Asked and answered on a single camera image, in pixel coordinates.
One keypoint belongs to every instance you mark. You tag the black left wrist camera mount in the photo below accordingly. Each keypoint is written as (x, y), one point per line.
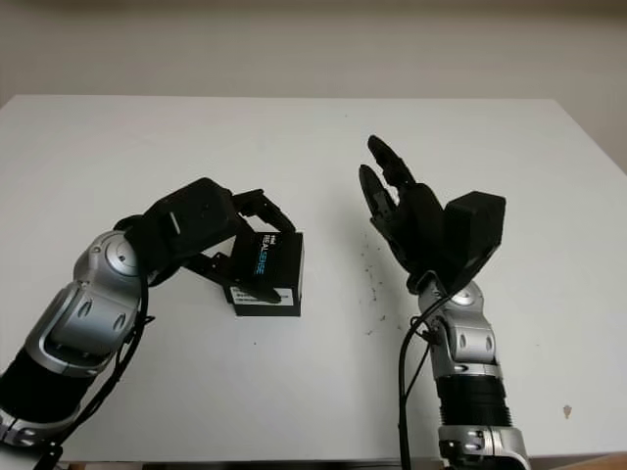
(196, 220)

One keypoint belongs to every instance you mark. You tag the dark robot torso edge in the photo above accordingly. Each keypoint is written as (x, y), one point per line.
(235, 465)

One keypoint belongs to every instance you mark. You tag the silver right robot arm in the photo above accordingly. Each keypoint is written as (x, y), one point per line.
(470, 343)

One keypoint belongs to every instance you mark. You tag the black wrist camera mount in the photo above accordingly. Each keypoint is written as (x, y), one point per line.
(196, 220)
(477, 230)

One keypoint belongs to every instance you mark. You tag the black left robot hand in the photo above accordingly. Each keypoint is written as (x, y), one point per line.
(272, 218)

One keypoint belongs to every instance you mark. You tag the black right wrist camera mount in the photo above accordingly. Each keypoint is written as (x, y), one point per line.
(477, 230)

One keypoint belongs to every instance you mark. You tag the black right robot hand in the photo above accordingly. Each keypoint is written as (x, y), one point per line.
(421, 230)

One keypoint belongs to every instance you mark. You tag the black box base with insert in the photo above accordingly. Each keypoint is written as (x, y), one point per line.
(264, 312)

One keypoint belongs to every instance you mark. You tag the black RealSense box lid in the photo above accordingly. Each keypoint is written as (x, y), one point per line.
(281, 259)

